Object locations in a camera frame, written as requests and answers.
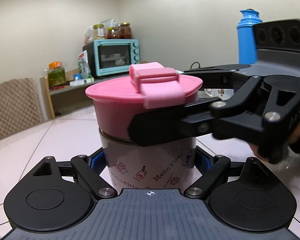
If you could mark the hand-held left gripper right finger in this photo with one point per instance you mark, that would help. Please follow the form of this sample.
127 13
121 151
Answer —
202 161

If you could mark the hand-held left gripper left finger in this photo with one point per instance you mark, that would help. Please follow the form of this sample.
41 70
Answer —
96 161

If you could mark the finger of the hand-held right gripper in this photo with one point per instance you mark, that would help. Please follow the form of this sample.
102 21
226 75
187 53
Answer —
170 126
215 71

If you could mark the cream printed bottle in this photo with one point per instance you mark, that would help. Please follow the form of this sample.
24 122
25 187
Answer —
150 165

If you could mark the pink bottle cap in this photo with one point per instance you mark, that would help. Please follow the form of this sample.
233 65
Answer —
115 105

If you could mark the person's right hand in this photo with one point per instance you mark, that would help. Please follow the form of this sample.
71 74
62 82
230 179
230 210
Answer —
260 152

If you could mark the white printed mug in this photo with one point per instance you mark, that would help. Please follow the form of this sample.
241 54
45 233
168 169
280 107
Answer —
218 93

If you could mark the blue thermos jug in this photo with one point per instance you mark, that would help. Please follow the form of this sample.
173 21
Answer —
246 40

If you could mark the wooden shelf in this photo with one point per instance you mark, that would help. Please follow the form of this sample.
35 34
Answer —
65 100

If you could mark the white flat box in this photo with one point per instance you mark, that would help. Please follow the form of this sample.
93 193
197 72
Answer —
81 81

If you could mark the small blue box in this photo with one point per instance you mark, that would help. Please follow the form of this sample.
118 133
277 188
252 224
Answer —
77 77

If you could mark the teal toaster oven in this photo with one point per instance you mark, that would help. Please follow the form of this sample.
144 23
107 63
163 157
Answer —
115 57

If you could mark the orange-lidded jar with green contents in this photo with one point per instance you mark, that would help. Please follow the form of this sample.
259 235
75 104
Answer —
56 76

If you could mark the white printed packet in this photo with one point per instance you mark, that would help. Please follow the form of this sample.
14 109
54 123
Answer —
84 65

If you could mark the tall jar with red contents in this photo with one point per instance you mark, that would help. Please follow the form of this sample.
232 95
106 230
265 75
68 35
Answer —
125 30

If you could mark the beige quilted chair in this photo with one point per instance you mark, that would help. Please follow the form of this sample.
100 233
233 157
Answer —
15 105

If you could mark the small jar with red contents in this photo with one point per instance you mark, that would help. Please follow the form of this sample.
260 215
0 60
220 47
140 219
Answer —
113 33

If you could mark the glass jar with pale contents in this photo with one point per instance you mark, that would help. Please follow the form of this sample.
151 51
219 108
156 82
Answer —
99 32

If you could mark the clear plastic bag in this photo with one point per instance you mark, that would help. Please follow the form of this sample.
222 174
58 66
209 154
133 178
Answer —
89 36

